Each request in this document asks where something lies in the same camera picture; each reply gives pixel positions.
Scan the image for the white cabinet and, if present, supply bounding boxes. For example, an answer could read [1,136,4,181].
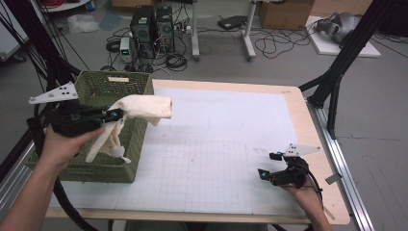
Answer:
[0,0,30,62]

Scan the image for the white desk leg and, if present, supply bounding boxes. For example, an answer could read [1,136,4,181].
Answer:
[191,0,201,62]
[242,0,258,61]

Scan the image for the white floor board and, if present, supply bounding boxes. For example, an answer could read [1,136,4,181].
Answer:
[306,15,382,59]

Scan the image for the thin wooden stick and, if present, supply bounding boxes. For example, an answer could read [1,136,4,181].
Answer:
[321,205,336,221]

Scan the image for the person's left hand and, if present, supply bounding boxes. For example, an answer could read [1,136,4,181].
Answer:
[38,124,105,171]

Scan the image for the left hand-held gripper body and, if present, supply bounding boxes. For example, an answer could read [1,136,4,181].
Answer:
[28,81,108,138]

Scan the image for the right hand-held gripper cable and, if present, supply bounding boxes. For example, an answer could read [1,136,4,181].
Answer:
[272,169,324,231]

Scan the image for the white grid mat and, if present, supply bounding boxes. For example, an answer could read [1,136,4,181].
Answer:
[47,87,319,217]

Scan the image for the loose black floor cables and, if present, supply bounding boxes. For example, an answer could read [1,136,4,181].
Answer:
[254,27,311,60]

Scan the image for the coiled black cable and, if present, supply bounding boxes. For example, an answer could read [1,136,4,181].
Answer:
[165,52,189,72]

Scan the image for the flat black device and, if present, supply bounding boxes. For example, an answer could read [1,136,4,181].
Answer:
[217,14,248,32]

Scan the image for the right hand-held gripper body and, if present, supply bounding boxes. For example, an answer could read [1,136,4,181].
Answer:
[270,143,321,189]

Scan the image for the clear plastic bag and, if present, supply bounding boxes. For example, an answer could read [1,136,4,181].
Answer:
[66,13,101,35]

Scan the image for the left hand-held gripper cable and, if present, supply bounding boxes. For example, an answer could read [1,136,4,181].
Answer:
[26,102,99,231]

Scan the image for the hand-held gripper cable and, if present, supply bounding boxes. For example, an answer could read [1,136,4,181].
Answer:
[26,102,99,231]
[272,169,324,231]

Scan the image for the black metal stand with cables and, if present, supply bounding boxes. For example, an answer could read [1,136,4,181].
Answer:
[0,0,81,118]

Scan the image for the white round table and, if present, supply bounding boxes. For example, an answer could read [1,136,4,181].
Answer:
[41,0,92,13]

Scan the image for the grey tape piece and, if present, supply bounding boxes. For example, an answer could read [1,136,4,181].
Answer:
[324,172,344,186]

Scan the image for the black computer tower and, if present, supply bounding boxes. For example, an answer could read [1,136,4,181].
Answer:
[129,5,158,61]
[155,6,176,54]

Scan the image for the aluminium rail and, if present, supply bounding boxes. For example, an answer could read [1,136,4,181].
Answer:
[0,126,46,210]
[306,99,374,231]

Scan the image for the person's dark grey clothing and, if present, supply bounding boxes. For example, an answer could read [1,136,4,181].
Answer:
[124,220,268,231]

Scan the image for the green woven basket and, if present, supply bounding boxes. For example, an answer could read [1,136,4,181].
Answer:
[24,70,156,184]

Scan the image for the person's right hand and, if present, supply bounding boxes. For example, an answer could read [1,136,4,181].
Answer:
[282,179,323,215]

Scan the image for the small white power supply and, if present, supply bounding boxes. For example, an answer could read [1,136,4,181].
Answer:
[119,37,133,64]

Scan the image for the cream cloth with flower print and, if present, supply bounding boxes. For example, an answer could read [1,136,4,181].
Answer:
[85,94,173,165]

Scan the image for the grey rounded device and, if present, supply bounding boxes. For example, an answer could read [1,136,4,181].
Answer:
[314,12,362,44]

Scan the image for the large flat cardboard box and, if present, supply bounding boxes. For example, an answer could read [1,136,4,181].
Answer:
[310,0,374,17]

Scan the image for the brown cardboard box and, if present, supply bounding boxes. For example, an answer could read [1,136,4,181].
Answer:
[259,0,316,31]

